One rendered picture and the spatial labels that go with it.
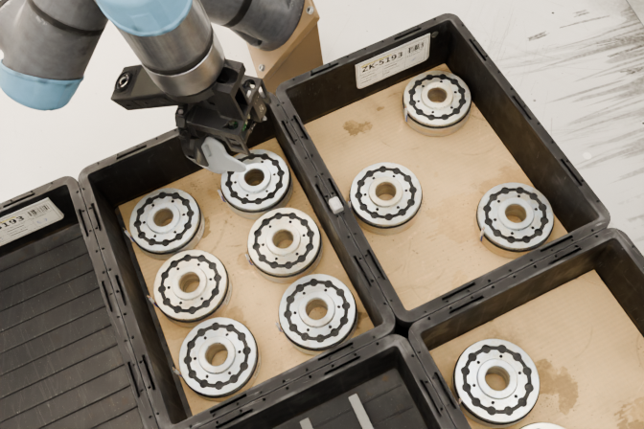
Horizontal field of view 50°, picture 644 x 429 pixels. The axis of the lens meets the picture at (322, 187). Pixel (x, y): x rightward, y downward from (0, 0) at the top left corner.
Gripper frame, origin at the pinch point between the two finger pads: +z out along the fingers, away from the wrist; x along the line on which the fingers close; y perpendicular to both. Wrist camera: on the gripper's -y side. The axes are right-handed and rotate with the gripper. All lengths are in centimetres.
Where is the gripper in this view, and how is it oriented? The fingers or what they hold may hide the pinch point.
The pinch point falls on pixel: (223, 145)
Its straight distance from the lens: 88.6
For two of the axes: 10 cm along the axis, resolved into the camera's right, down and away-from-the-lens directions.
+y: 9.4, 2.6, -2.4
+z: 1.4, 3.7, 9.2
